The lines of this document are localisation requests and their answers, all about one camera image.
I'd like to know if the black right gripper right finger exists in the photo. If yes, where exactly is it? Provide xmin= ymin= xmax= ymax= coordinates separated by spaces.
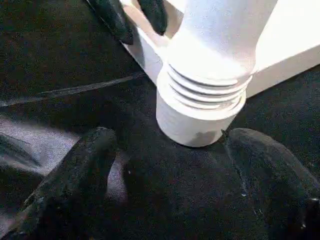
xmin=222 ymin=127 xmax=320 ymax=240

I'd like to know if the white plastic table top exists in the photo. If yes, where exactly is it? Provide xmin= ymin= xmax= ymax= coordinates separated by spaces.
xmin=119 ymin=0 xmax=320 ymax=148

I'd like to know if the white plastic table leg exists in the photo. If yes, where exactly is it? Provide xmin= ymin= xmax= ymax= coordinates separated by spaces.
xmin=156 ymin=0 xmax=279 ymax=112

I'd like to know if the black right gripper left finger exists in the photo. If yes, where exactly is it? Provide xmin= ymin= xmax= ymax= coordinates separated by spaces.
xmin=0 ymin=126 xmax=118 ymax=240

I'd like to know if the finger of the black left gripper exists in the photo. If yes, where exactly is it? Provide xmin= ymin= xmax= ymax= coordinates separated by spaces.
xmin=88 ymin=0 xmax=135 ymax=46
xmin=138 ymin=0 xmax=169 ymax=36

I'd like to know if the black work surface mat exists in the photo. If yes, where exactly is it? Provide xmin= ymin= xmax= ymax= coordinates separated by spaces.
xmin=0 ymin=0 xmax=320 ymax=240

